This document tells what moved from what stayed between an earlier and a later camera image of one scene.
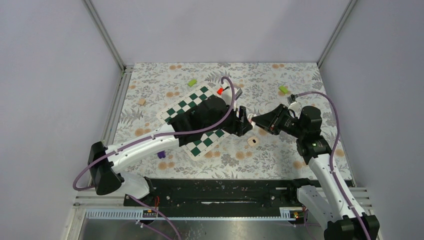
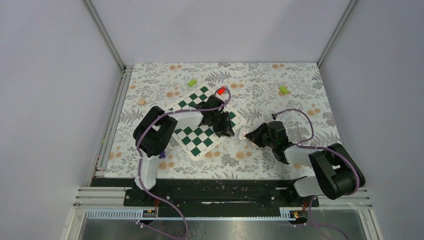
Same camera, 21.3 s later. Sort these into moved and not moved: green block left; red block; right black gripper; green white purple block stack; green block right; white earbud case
Moved: right black gripper; white earbud case
Not moved: red block; green block right; green white purple block stack; green block left
